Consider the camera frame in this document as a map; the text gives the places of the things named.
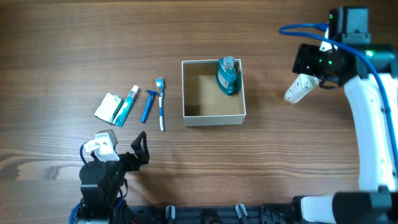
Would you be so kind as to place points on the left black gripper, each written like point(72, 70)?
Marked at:
point(131, 160)

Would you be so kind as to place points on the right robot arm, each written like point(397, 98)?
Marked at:
point(368, 74)

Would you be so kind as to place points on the teal toothpaste tube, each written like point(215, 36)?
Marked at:
point(126, 107)

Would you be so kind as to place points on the blue disposable razor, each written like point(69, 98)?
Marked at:
point(151, 97)

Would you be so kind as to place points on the white floral lotion tube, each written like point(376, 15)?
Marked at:
point(300, 87)

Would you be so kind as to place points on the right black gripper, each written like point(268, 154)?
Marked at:
point(302, 59)

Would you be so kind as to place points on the blue mouthwash bottle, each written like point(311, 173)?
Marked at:
point(226, 77)

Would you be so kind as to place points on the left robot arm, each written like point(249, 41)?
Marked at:
point(103, 176)

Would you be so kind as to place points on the green white soap box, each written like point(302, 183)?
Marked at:
point(109, 108)

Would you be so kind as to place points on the white cardboard box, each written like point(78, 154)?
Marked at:
point(203, 102)

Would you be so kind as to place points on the blue white toothbrush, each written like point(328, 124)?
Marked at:
point(160, 85)

